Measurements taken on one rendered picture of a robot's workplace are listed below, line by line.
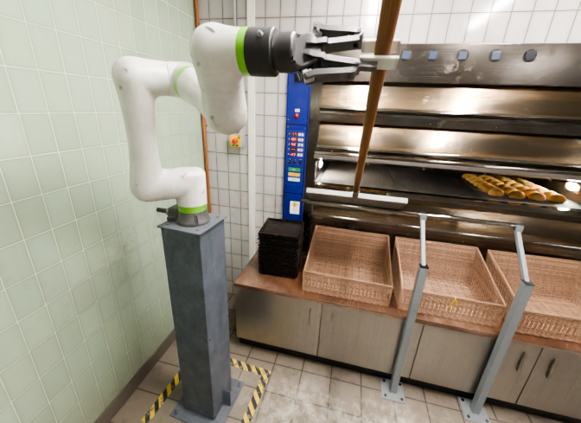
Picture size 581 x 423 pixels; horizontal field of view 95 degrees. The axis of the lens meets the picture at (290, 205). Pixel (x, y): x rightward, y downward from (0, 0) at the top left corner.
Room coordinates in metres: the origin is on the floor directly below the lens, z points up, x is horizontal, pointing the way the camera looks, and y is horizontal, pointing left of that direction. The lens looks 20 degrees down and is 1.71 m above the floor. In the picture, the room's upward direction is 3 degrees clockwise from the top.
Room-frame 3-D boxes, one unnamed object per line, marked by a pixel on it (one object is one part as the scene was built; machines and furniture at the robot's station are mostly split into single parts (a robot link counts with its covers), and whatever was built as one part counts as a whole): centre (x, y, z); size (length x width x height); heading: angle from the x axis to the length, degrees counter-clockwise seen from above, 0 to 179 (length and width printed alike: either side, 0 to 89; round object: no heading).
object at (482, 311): (1.50, -1.00, 0.72); 0.56 x 0.49 x 0.28; 78
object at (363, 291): (1.63, -0.42, 0.72); 0.56 x 0.49 x 0.28; 77
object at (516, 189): (2.06, -1.71, 1.21); 0.61 x 0.48 x 0.06; 167
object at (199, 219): (1.14, 0.50, 1.23); 0.26 x 0.15 x 0.06; 73
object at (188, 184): (1.12, 0.46, 1.36); 0.16 x 0.13 x 0.19; 123
